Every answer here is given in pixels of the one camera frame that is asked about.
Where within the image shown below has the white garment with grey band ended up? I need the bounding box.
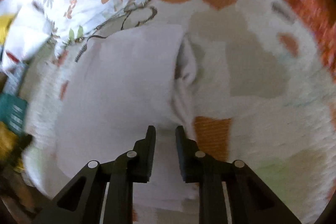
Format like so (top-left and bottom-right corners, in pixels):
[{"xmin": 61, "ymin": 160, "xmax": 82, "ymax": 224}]
[{"xmin": 52, "ymin": 23, "xmax": 200, "ymax": 212}]

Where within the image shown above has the heart-patterned quilted bedspread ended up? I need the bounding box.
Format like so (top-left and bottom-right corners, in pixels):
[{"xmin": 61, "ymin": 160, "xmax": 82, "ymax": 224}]
[{"xmin": 21, "ymin": 0, "xmax": 335, "ymax": 223}]

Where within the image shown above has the mustard yellow garment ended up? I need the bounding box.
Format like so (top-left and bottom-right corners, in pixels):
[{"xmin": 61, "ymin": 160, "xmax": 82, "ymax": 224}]
[{"xmin": 0, "ymin": 122, "xmax": 24, "ymax": 173}]

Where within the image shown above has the teal patterned box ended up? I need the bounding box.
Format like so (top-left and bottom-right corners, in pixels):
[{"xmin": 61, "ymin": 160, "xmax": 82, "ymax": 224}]
[{"xmin": 0, "ymin": 93, "xmax": 27, "ymax": 136}]

